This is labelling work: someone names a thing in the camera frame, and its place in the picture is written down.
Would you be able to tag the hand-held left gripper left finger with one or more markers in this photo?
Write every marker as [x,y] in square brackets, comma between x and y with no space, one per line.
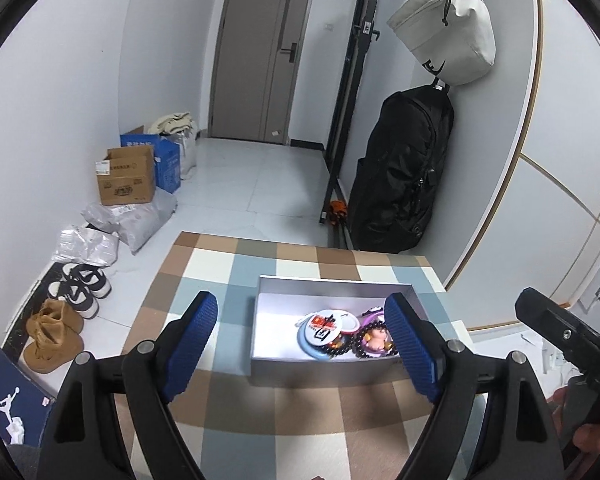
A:
[195,340]

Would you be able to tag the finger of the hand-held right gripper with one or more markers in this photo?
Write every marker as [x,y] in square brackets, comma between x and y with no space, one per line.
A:
[560,330]

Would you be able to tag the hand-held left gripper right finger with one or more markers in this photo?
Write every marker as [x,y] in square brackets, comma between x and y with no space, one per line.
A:
[412,345]

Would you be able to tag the round white badge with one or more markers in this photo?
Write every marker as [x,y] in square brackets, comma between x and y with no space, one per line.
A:
[325,327]

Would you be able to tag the silver cardboard box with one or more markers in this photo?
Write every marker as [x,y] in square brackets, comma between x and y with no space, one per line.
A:
[280,310]

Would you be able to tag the white shoulder bag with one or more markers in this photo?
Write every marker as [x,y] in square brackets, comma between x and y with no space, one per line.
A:
[445,30]

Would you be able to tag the person's right hand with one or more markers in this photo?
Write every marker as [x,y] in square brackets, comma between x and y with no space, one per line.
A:
[597,439]

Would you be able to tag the red and white ornament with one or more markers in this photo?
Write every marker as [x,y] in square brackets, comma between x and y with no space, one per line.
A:
[373,312]

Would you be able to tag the checkered tablecloth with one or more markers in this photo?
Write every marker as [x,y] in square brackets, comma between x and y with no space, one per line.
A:
[220,270]

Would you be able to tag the tan suede shoe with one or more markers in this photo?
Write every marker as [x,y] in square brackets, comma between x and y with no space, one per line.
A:
[50,350]
[65,320]

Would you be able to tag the large grey parcel bag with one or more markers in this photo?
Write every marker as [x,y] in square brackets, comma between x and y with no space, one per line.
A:
[135,220]

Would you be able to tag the small grey parcel bag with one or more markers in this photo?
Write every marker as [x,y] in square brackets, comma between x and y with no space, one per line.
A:
[87,245]

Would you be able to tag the small orange object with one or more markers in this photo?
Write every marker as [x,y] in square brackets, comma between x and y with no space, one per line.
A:
[338,211]

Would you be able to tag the white wardrobe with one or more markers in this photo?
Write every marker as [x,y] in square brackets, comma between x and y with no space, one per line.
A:
[555,160]

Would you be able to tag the black backpack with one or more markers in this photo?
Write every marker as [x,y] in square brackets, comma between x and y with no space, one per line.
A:
[400,175]

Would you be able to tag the blue cardboard box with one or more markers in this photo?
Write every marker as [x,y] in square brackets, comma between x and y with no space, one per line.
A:
[167,170]

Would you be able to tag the brown cardboard box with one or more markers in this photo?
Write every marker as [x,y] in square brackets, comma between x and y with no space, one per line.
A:
[127,180]

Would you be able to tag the dark blue shoe box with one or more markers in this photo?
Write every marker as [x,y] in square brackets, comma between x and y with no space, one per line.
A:
[10,390]

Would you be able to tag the white crumpled paper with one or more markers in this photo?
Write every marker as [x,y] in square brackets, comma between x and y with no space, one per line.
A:
[16,432]

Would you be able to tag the dark grey seat cushion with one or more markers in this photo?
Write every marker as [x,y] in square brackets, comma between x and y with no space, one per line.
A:
[27,465]

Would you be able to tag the beige folded cloth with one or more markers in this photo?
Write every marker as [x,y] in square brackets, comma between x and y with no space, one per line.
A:
[172,122]

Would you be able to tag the black metal rack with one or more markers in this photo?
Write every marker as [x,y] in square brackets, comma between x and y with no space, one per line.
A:
[352,85]

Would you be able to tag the grey door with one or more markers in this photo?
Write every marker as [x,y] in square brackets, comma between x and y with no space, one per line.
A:
[255,60]

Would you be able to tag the white wall socket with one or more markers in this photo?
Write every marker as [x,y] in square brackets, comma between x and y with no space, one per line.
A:
[596,297]

